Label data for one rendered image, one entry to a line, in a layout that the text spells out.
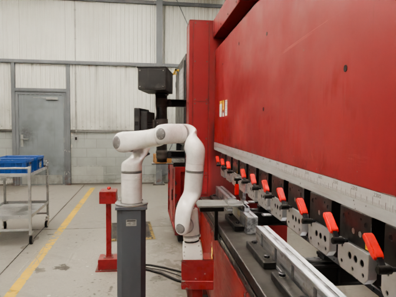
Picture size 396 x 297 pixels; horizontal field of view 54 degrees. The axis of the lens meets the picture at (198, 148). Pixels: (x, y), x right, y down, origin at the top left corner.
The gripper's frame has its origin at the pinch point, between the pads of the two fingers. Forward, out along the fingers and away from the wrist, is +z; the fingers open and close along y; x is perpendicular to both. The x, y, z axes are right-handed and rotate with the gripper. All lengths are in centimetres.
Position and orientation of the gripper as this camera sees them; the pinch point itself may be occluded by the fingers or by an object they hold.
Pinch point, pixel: (194, 270)
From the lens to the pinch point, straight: 203.6
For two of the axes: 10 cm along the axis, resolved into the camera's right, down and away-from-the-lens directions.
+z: 0.8, 10.0, 0.6
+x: -0.1, 0.7, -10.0
